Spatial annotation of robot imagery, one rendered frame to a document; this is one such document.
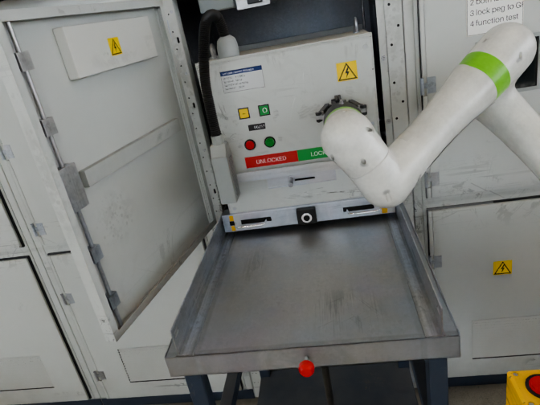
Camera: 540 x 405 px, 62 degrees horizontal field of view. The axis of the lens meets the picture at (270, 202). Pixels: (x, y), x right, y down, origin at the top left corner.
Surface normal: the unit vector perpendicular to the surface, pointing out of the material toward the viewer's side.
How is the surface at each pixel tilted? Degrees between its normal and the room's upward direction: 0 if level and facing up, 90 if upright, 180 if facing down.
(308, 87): 90
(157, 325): 90
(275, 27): 90
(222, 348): 0
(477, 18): 90
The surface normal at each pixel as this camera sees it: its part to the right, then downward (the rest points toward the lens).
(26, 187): -0.09, 0.40
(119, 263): 0.94, -0.04
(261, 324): -0.18, -0.90
